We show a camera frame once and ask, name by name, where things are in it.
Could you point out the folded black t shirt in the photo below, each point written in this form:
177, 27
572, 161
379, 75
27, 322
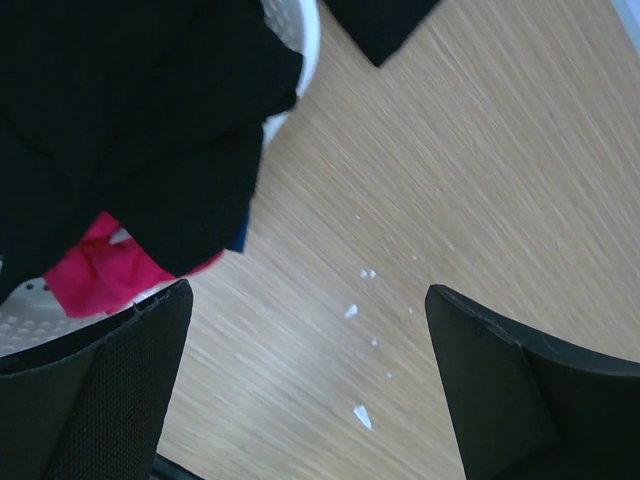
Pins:
379, 28

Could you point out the blue t shirt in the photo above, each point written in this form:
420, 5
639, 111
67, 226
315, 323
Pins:
237, 245

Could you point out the black t shirt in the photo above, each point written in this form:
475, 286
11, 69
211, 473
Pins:
150, 111
379, 28

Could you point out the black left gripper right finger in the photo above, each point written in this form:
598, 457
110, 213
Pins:
527, 405

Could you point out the white plastic laundry basket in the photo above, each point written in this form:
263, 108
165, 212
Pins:
31, 316

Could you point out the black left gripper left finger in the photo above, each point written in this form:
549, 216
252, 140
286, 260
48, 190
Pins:
92, 404

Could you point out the pink t shirt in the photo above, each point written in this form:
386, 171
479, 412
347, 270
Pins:
113, 263

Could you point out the white paper scrap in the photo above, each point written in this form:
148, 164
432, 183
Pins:
361, 412

